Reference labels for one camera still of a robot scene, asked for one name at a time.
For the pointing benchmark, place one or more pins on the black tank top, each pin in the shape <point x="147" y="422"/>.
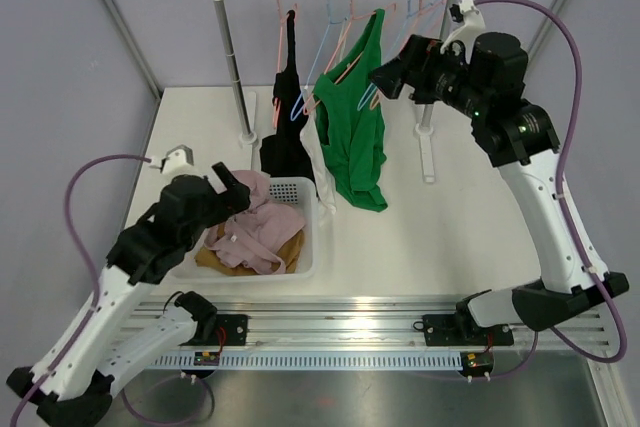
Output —
<point x="282" y="154"/>

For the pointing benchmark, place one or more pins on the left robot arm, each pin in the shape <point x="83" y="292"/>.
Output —
<point x="75" y="383"/>

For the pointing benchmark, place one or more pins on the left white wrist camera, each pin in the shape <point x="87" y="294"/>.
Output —
<point x="176" y="162"/>

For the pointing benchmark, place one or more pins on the white plastic laundry basket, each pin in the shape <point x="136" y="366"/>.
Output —
<point x="298" y="192"/>

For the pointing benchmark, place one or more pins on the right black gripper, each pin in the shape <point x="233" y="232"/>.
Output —
<point x="421" y="59"/>

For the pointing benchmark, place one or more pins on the pink hanger with black top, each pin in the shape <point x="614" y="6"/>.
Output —
<point x="281" y="47"/>

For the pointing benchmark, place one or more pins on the white slotted cable duct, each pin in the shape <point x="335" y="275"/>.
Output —
<point x="311" y="361"/>

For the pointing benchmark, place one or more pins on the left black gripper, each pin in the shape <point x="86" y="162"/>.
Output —
<point x="230" y="202"/>

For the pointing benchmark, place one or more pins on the white tank top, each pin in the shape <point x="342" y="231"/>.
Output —
<point x="323" y="179"/>

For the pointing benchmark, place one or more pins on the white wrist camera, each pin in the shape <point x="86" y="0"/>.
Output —
<point x="176" y="162"/>
<point x="471" y="24"/>

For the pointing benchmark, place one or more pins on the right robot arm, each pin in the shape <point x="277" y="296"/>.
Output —
<point x="486" y="84"/>

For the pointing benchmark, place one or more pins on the left aluminium frame post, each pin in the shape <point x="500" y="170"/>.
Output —
<point x="131" y="45"/>

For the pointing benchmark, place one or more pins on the pink hanger with green top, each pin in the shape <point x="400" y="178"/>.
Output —
<point x="338" y="54"/>

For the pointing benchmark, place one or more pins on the blue hanger with white top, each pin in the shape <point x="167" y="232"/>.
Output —
<point x="298" y="107"/>

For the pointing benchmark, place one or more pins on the green tank top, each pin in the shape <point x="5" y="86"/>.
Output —
<point x="351" y="136"/>

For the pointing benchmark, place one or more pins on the brown tank top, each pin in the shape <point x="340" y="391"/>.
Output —
<point x="289" y="252"/>

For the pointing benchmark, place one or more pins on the mauve tank top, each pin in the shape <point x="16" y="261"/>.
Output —
<point x="253" y="238"/>

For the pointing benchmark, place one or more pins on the pink hanger with brown top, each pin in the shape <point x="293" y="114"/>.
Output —
<point x="412" y="17"/>

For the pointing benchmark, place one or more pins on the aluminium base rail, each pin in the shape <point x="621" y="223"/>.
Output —
<point x="347" y="322"/>

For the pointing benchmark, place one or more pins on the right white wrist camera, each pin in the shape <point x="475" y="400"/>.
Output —
<point x="471" y="24"/>

